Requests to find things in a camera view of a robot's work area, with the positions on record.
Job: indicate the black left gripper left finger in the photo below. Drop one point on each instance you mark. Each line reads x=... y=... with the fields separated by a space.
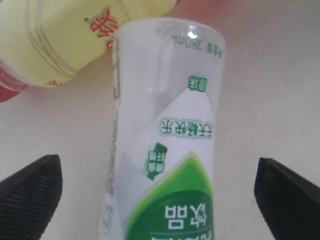
x=29 y=199

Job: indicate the green label bottle white cap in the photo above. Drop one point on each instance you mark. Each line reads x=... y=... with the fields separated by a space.
x=167 y=78

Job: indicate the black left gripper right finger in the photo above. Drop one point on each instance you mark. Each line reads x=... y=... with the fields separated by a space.
x=288 y=202

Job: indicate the yellow bottle with red cap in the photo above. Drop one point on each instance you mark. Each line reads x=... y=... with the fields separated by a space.
x=45 y=43

